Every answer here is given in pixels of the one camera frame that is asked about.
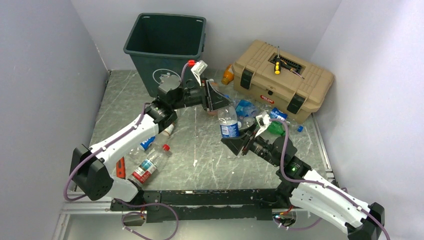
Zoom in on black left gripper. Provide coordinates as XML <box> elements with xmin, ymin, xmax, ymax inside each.
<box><xmin>171</xmin><ymin>78</ymin><xmax>234</xmax><ymax>113</ymax></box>

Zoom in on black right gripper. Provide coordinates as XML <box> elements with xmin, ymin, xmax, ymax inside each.
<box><xmin>221</xmin><ymin>121</ymin><xmax>281</xmax><ymax>167</ymax></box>

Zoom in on pepsi bottle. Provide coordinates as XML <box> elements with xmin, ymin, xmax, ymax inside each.
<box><xmin>126</xmin><ymin>136</ymin><xmax>156</xmax><ymax>157</ymax></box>
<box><xmin>217</xmin><ymin>105</ymin><xmax>240</xmax><ymax>138</ymax></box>

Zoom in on crushed blue label bottle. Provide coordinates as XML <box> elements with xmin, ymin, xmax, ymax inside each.
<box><xmin>231</xmin><ymin>98</ymin><xmax>259</xmax><ymax>120</ymax></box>

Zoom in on clear bottle red cap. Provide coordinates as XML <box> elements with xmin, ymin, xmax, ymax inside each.
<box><xmin>131</xmin><ymin>144</ymin><xmax>172</xmax><ymax>185</ymax></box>

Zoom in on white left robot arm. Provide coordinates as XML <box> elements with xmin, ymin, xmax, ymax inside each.
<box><xmin>67</xmin><ymin>78</ymin><xmax>231</xmax><ymax>210</ymax></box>

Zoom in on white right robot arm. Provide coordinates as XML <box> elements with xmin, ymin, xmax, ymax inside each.
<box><xmin>221</xmin><ymin>124</ymin><xmax>390</xmax><ymax>240</ymax></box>

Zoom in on dark green trash bin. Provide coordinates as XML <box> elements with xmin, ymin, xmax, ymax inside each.
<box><xmin>123</xmin><ymin>13</ymin><xmax>207</xmax><ymax>97</ymax></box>

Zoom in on tall orange drink bottle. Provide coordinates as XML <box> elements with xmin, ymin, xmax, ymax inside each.
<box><xmin>206</xmin><ymin>78</ymin><xmax>219</xmax><ymax>116</ymax></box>

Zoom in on orange bottle behind toolbox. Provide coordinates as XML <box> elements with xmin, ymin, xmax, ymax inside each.
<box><xmin>221</xmin><ymin>64</ymin><xmax>234</xmax><ymax>85</ymax></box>

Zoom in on green plastic bottle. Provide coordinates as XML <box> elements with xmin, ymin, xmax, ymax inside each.
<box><xmin>267</xmin><ymin>121</ymin><xmax>286</xmax><ymax>136</ymax></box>

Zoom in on blue label bottle by toolbox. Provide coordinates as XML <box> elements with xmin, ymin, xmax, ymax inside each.
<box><xmin>269</xmin><ymin>107</ymin><xmax>304</xmax><ymax>133</ymax></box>

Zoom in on white label green cap bottle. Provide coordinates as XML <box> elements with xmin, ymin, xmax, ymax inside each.
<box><xmin>156</xmin><ymin>122</ymin><xmax>176</xmax><ymax>146</ymax></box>

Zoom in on tan plastic toolbox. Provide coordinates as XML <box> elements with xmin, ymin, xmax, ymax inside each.
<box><xmin>232</xmin><ymin>40</ymin><xmax>335</xmax><ymax>124</ymax></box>

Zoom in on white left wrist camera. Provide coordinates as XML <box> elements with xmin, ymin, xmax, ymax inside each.
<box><xmin>188</xmin><ymin>59</ymin><xmax>208</xmax><ymax>86</ymax></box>

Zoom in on yellow handled screwdriver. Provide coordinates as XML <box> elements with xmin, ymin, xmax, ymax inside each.
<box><xmin>274</xmin><ymin>46</ymin><xmax>281</xmax><ymax>75</ymax></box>

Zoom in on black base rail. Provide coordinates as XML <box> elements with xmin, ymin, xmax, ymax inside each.
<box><xmin>110</xmin><ymin>188</ymin><xmax>290</xmax><ymax>223</ymax></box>

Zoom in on red handled adjustable wrench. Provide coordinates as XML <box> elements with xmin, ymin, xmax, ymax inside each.
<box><xmin>115</xmin><ymin>157</ymin><xmax>126</xmax><ymax>179</ymax></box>

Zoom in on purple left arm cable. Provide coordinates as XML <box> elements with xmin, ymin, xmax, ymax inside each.
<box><xmin>62</xmin><ymin>62</ymin><xmax>196</xmax><ymax>203</ymax></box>

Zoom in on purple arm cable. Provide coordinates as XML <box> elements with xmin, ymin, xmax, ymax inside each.
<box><xmin>62</xmin><ymin>62</ymin><xmax>196</xmax><ymax>203</ymax></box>
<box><xmin>269</xmin><ymin>118</ymin><xmax>392</xmax><ymax>240</ymax></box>

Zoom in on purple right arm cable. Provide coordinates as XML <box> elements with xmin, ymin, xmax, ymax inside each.
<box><xmin>269</xmin><ymin>118</ymin><xmax>392</xmax><ymax>240</ymax></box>

